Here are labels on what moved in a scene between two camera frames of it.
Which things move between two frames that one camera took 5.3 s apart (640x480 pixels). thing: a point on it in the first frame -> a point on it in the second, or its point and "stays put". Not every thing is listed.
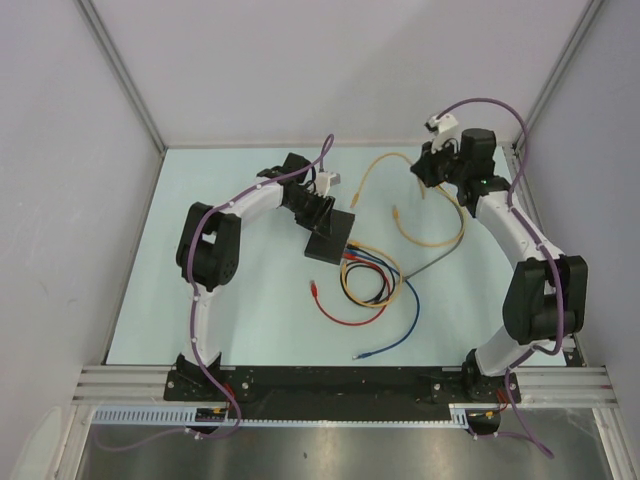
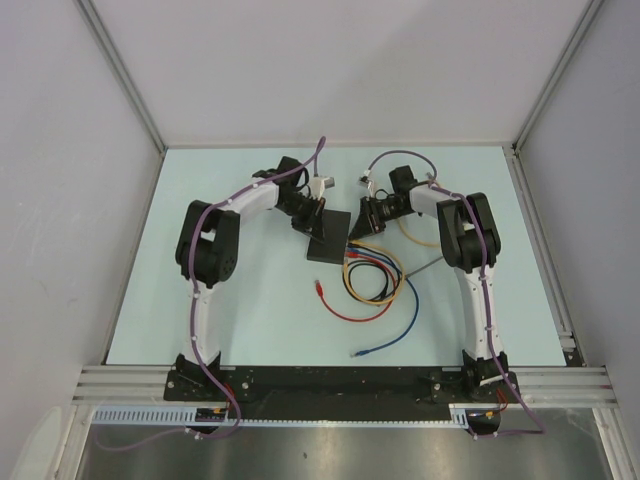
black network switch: x=331 y=249 stays put
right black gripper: x=423 y=166 -> x=369 y=221
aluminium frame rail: x=540 y=385 stays put
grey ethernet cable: x=441 y=257 stays put
